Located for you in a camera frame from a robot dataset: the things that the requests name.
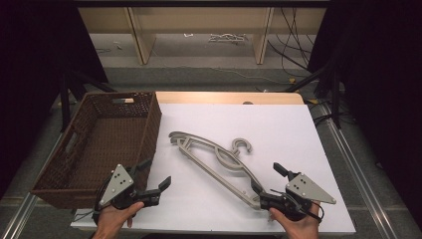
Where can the metal floor rail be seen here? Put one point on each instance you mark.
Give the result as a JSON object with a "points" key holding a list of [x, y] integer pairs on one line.
{"points": [[358, 172], [23, 212]]}

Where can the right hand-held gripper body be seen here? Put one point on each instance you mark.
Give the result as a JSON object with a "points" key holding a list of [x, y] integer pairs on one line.
{"points": [[307, 189]]}

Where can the black curtain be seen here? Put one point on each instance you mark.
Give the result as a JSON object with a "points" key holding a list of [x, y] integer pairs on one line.
{"points": [[381, 83], [33, 66]]}

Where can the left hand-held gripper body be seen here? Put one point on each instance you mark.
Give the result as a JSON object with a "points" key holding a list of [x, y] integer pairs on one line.
{"points": [[116, 184]]}

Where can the brown wicker basket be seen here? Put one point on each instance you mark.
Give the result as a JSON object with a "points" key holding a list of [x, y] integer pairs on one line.
{"points": [[109, 142]]}

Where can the small white paper scrap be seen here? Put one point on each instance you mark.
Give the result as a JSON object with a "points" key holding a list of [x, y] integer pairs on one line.
{"points": [[188, 35]]}

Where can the light wooden shelf unit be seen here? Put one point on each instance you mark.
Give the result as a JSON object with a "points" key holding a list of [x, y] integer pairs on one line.
{"points": [[199, 20]]}

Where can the white board sheet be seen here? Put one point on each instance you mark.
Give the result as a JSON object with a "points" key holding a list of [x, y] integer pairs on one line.
{"points": [[282, 132]]}

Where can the person's right hand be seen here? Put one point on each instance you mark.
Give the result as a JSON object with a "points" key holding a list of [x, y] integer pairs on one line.
{"points": [[300, 229]]}

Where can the black tripod stand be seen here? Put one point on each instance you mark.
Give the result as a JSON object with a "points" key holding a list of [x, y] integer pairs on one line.
{"points": [[68, 96], [335, 96]]}

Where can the grey plastic clothes hanger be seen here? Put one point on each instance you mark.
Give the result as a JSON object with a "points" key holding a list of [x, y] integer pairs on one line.
{"points": [[202, 163]]}

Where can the person's left hand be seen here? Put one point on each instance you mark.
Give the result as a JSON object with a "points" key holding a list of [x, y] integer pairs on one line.
{"points": [[111, 220]]}

